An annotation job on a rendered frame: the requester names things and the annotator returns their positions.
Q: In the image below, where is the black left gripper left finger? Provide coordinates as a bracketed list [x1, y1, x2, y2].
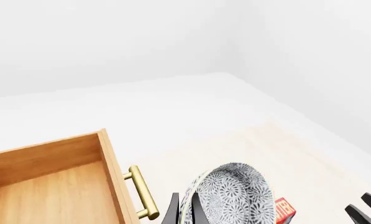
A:
[161, 192, 180, 224]

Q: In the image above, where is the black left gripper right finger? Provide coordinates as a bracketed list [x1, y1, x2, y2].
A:
[189, 192, 210, 224]

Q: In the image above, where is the wooden drawer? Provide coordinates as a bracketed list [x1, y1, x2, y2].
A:
[0, 128, 141, 224]

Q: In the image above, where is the red printed food box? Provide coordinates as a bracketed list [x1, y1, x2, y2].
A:
[274, 197, 298, 224]

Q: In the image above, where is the brass drawer handle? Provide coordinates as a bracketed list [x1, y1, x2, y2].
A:
[122, 164, 160, 221]

